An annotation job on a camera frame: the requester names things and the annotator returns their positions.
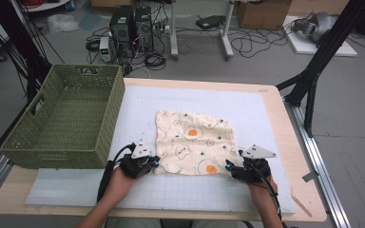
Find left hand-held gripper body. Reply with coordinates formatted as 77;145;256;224
118;138;155;180

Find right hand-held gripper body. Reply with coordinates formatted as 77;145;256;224
231;143;278;184

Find cream egg-print cloth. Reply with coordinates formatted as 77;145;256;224
153;109;240;177

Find green woven basket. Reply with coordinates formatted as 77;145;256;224
0;64;126;170

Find person's right hand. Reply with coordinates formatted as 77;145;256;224
247;175;279;207

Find person's left hand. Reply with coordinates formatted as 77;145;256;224
106;166;137;199

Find white grid mat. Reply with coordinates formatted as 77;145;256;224
25;85;298;215

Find grey tape piece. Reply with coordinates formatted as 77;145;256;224
301;170;319;183

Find thin wooden stick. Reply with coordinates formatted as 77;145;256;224
291;194;314;219

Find person's grey pants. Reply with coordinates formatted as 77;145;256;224
104;218;245;228

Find white power supply box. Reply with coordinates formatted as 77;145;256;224
99;36;112;63

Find white floor board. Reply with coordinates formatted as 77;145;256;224
283;15;358;58

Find slim black computer tower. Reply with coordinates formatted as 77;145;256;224
134;6;155;53

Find large black computer tower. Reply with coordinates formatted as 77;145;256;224
108;5;137;59

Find black flat device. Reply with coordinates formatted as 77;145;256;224
195;14;226;30

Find black metal stand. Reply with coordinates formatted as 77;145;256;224
0;0;53;105
275;0;365;139

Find brown cardboard box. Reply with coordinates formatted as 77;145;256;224
237;0;293;30

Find teal floor sheet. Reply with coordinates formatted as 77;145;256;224
78;9;103;31

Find grey helmet-shaped device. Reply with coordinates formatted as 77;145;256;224
291;11;338;44

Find clear plastic bag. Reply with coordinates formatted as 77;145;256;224
47;12;81;34

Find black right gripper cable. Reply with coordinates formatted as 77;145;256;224
256;166;289;228

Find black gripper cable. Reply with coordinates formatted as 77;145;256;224
96;142;137;203
256;166;289;228

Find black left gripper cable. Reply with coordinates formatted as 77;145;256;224
96;142;137;203

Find coiled black cable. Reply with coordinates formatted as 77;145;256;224
144;51;167;71

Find tangle of black floor cables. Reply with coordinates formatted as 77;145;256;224
229;27;294;59

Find white desk frame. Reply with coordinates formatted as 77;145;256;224
169;0;236;61

